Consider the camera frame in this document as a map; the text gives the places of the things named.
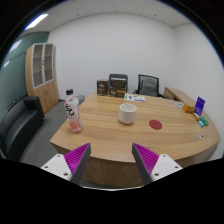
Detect ceiling light panels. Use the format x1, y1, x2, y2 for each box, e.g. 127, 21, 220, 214
2, 13, 50, 68

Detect flat round red coaster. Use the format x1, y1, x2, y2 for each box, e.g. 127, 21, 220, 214
148, 119, 163, 131

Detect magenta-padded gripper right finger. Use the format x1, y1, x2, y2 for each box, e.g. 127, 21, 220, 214
131, 142, 184, 186

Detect small dark brown box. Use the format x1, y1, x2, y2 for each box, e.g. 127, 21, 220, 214
96, 79, 109, 96

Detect white printed leaflet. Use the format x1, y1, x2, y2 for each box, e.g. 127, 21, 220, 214
123, 93, 146, 103

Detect round white disc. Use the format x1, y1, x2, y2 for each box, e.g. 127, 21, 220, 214
171, 100, 185, 109

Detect clear drink bottle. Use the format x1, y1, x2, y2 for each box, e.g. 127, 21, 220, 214
63, 88, 84, 134

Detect black mesh office chair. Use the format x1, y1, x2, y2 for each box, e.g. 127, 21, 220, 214
133, 73, 164, 98

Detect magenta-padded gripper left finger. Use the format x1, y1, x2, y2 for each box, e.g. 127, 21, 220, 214
40, 142, 92, 185

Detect purple standing card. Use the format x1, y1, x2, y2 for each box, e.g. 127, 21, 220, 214
194, 96, 206, 117

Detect low wooden side desk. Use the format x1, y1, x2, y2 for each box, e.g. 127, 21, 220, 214
163, 86, 198, 108

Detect wooden glass-door shelf cabinet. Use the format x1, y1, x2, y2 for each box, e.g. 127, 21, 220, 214
25, 42, 60, 115

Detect white ceramic mug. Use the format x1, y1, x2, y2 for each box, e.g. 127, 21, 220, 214
118, 102, 138, 126

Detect green small pack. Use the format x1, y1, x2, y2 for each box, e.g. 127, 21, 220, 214
199, 115, 210, 127

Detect grey mesh waste bin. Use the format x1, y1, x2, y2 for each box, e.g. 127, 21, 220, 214
75, 94, 86, 105

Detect orange cardboard box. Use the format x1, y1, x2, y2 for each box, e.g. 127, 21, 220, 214
182, 103, 196, 114

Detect black leather sofa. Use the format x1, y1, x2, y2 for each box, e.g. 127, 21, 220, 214
0, 95, 46, 163

